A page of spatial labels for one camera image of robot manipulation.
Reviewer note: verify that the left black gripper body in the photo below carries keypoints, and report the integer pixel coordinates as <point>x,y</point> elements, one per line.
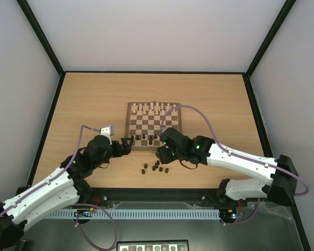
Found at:
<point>118,152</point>

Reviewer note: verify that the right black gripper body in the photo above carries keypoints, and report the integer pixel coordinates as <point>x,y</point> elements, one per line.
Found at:
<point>161,156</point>

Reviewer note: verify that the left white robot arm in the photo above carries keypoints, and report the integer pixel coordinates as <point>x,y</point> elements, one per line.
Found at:
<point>64,187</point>

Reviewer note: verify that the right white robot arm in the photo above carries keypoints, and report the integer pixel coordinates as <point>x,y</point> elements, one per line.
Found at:
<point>272,178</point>

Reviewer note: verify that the wooden chess board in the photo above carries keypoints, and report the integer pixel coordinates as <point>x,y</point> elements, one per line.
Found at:
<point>150,125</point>

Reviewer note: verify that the white chess pieces row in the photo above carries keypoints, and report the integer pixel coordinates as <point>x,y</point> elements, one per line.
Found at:
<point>153,108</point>

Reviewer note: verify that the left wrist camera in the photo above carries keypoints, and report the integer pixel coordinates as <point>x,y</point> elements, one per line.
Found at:
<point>107,130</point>

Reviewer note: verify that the black aluminium frame rail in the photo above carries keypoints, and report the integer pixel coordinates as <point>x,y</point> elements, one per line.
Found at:
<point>214,197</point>

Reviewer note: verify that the white slotted cable duct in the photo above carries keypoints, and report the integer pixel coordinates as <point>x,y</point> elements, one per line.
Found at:
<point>138,214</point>

